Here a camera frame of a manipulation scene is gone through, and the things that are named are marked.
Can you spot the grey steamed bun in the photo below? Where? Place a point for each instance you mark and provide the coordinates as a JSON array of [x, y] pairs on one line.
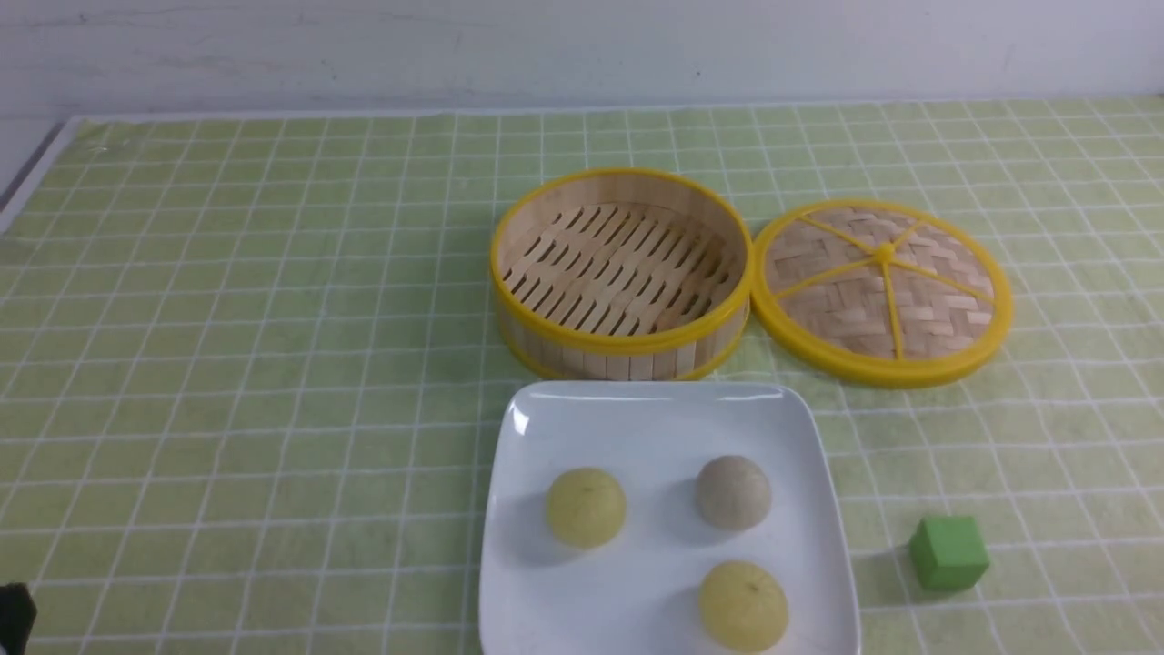
[[733, 493]]

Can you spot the green checkered tablecloth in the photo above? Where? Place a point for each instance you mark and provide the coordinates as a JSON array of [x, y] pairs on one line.
[[251, 377]]

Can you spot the bamboo steamer basket yellow rim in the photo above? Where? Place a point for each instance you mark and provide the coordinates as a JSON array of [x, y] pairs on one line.
[[622, 274]]

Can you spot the green foam cube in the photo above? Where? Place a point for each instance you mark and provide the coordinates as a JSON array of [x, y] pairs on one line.
[[948, 553]]

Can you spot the bamboo steamer lid yellow rim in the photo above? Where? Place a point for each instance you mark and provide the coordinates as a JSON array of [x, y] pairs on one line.
[[880, 294]]

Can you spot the yellow steamed bun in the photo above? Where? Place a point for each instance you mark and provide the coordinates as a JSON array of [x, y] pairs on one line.
[[585, 508], [742, 607]]

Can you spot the white square plate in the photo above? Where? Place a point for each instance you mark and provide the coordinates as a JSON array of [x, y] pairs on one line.
[[638, 594]]

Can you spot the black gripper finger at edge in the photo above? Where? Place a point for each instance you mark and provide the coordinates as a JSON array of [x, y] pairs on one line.
[[18, 613]]

